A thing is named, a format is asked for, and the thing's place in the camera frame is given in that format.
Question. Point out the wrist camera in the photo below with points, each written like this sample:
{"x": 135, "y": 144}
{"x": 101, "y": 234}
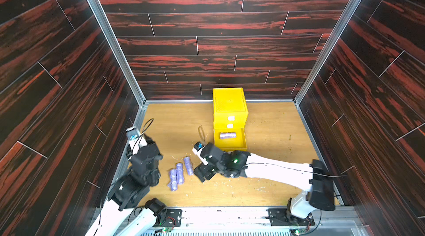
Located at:
{"x": 132, "y": 133}
{"x": 197, "y": 147}

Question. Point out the aluminium enclosure frame rail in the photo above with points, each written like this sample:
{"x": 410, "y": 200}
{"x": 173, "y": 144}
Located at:
{"x": 186, "y": 24}

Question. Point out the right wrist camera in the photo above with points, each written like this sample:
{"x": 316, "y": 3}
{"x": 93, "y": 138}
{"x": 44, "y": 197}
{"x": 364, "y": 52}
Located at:
{"x": 197, "y": 147}

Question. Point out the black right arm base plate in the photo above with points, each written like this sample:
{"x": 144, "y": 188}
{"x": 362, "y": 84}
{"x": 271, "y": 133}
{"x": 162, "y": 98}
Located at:
{"x": 279, "y": 217}

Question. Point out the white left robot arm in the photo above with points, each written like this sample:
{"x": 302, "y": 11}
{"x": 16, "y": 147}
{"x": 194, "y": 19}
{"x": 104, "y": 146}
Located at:
{"x": 131, "y": 188}

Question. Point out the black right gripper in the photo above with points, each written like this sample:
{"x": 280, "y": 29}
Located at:
{"x": 206, "y": 162}

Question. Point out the purple trash bag roll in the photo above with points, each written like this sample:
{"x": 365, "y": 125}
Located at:
{"x": 180, "y": 173}
{"x": 188, "y": 165}
{"x": 173, "y": 183}
{"x": 228, "y": 135}

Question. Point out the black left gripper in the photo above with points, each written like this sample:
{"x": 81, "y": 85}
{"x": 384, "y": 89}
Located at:
{"x": 151, "y": 145}

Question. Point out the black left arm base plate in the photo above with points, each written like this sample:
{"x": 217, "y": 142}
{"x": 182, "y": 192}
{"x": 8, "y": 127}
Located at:
{"x": 169, "y": 217}

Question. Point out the yellow plastic drawer box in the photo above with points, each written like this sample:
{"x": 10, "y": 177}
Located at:
{"x": 230, "y": 114}

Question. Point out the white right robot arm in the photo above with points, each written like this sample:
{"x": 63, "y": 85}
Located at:
{"x": 312, "y": 178}

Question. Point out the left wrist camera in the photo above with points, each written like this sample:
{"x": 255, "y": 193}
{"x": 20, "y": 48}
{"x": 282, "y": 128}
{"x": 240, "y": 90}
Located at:
{"x": 132, "y": 133}

